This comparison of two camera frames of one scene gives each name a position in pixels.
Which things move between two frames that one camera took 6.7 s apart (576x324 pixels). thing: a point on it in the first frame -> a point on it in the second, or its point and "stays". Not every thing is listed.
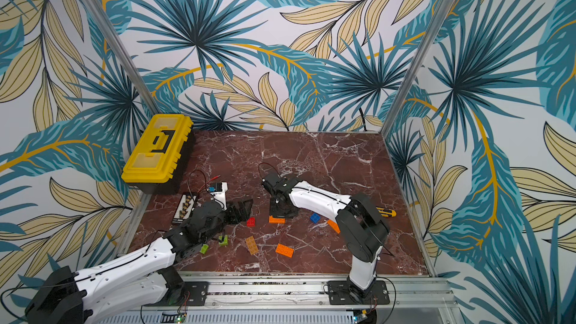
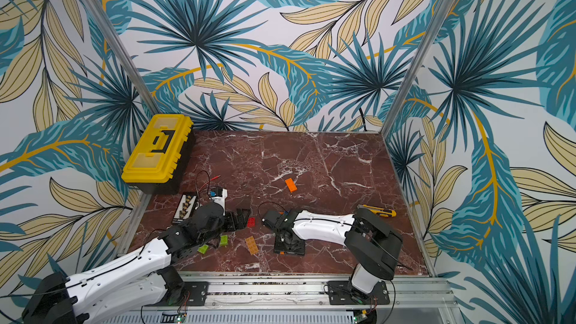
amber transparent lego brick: x=252 y=245 stays
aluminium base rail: x=410 y=301 stays
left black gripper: x=244 y=216 -> x=242 y=221
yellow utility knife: x=386 y=212 stays
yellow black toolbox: x=157 y=166 stays
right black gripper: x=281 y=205 -> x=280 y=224
